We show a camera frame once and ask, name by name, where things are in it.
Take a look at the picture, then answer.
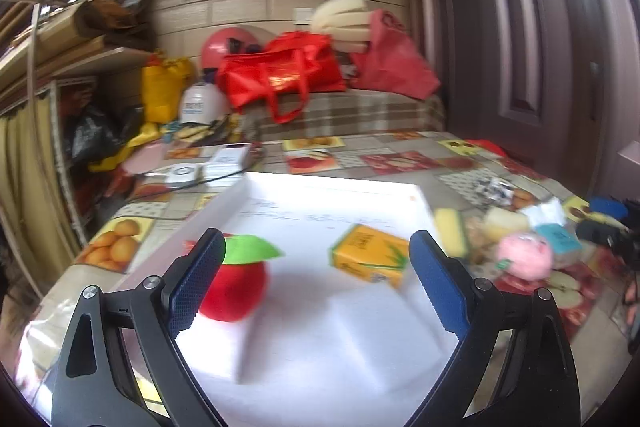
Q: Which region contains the white cloth glove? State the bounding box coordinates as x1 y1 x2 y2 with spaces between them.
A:
518 197 566 229

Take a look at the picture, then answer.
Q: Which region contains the blue tissue pack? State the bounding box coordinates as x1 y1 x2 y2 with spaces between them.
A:
534 223 582 256

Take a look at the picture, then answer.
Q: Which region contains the red apple plush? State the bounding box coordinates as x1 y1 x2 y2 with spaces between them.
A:
198 234 283 323

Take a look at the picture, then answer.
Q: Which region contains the pink fluffy plush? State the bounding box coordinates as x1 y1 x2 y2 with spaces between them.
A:
496 232 553 281

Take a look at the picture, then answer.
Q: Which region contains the pale yellow sponge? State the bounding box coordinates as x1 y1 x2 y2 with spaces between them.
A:
482 207 530 243

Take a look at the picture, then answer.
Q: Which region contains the black white patterned scrunchie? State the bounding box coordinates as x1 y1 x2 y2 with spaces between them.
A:
474 176 515 208

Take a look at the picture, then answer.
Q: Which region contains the yellow green sponge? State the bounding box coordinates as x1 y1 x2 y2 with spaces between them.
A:
434 208 470 258

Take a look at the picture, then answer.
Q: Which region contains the fruit pattern tablecloth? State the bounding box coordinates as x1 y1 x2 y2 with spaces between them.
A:
13 132 631 415

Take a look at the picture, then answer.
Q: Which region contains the red plastic bag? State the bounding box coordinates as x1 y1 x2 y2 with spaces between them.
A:
466 140 508 157

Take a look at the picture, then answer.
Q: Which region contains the white round charger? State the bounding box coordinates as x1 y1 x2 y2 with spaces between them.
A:
164 164 202 187

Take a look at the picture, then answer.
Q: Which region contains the white power bank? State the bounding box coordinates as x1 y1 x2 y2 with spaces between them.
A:
203 143 252 179

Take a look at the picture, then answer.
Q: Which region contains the white foam box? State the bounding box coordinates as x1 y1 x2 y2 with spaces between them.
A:
122 173 457 426

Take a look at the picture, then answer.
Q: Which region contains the black plastic bag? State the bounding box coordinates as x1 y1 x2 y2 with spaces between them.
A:
63 103 144 166

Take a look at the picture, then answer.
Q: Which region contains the brown wooden door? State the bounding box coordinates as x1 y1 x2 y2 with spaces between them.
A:
408 0 639 199

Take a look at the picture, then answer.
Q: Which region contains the white helmet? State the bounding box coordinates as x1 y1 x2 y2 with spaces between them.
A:
179 81 231 124

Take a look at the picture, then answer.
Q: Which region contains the yellow shopping bag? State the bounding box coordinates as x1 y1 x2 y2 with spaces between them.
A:
140 51 196 124

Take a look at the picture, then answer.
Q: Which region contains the dark red fabric bag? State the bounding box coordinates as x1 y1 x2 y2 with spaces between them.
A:
350 10 440 101

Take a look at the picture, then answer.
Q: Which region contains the plaid blanket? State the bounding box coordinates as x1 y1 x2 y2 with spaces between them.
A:
240 90 446 142

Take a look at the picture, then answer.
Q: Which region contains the red helmet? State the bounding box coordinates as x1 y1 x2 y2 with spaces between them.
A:
200 26 260 69

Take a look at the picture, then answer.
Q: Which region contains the glossy red tote bag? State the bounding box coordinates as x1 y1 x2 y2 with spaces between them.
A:
216 31 347 124

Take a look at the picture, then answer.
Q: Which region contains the metal storage shelf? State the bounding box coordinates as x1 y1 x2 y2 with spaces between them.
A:
0 0 156 268

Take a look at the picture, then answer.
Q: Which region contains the cream foam roll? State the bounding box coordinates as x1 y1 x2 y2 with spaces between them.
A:
309 0 372 53

